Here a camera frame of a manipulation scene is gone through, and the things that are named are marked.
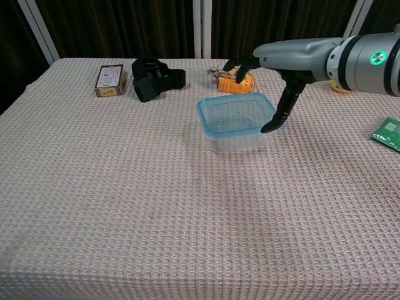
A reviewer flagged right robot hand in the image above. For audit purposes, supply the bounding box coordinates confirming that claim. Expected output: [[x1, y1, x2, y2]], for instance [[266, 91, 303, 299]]
[[223, 37, 343, 134]]

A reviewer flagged green snack packet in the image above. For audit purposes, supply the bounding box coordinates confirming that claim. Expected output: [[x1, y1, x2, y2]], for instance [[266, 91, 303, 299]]
[[370, 116, 400, 153]]

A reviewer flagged small brown cardboard box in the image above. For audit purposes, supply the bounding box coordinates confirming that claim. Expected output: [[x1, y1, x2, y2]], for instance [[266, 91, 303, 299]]
[[94, 64, 128, 98]]

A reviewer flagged yellow ball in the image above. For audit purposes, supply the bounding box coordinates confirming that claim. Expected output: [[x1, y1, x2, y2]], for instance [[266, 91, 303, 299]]
[[330, 79, 349, 94]]

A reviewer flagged blue plastic lid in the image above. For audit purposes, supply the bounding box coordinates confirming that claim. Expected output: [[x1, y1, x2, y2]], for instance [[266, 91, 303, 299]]
[[196, 92, 287, 140]]

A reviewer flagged black strap brace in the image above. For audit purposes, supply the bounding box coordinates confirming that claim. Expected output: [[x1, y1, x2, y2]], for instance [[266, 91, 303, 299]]
[[131, 56, 187, 103]]

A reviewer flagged orange tape measure with keyring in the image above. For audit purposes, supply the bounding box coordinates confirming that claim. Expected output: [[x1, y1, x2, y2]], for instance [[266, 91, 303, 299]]
[[206, 64, 258, 94]]

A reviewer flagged beige waffle tablecloth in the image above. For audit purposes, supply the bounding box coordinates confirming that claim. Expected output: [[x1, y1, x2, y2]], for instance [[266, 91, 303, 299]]
[[0, 57, 400, 300]]

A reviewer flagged dark brown curtain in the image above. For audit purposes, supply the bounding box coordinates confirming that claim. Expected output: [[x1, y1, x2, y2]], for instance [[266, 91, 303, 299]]
[[211, 0, 357, 60], [0, 0, 51, 115], [356, 0, 400, 34], [34, 0, 195, 59]]

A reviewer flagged clear plastic container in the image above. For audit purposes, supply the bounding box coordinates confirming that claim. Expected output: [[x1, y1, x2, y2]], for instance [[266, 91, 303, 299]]
[[206, 124, 286, 153]]

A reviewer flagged white frame post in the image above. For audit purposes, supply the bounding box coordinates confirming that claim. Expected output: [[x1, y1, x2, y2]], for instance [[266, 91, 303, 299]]
[[342, 0, 374, 40], [192, 0, 213, 59], [17, 0, 60, 65]]

